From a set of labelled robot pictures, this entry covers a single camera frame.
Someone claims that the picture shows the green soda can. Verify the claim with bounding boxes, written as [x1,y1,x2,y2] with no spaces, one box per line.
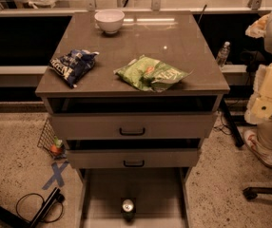
[121,199,135,221]

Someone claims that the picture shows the grey drawer cabinet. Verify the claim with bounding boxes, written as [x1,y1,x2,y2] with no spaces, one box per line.
[34,10,231,228]

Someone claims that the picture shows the top grey drawer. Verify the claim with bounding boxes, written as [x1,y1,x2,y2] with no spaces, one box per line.
[49,113,216,140]

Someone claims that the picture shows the grey drawer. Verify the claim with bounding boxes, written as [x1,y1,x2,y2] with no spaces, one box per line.
[67,148,200,169]
[49,113,216,140]

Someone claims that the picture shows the middle grey drawer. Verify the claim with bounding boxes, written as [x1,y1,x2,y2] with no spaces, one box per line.
[67,148,200,169]

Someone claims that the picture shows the bottom open drawer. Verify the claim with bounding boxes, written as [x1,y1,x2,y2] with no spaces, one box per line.
[76,167,190,228]

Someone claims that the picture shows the green chip bag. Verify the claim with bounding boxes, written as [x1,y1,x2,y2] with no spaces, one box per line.
[114,55,190,92]

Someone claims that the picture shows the blue chip bag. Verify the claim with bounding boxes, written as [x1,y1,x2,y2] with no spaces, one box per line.
[49,49,99,88]

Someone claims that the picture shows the white ceramic bowl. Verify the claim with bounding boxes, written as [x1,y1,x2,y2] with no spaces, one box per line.
[94,9,125,34]

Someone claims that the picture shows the clear plastic water bottle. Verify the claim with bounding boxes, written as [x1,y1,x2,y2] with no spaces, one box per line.
[216,42,231,67]

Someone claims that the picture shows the person in beige trousers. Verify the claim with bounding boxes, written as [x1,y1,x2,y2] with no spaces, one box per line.
[243,0,272,169]

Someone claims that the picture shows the white red sneaker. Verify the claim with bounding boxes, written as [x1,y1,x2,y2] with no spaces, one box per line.
[243,130,272,168]

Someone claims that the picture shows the black office chair base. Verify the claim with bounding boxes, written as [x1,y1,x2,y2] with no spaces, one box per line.
[243,187,272,200]

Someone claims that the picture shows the black stand leg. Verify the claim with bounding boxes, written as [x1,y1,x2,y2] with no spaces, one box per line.
[0,187,65,228]

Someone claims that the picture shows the wire mesh basket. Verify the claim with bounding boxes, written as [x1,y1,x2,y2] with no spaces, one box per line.
[37,120,67,160]

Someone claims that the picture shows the black cable on floor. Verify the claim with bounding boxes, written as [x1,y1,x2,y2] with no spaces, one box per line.
[15,192,66,224]

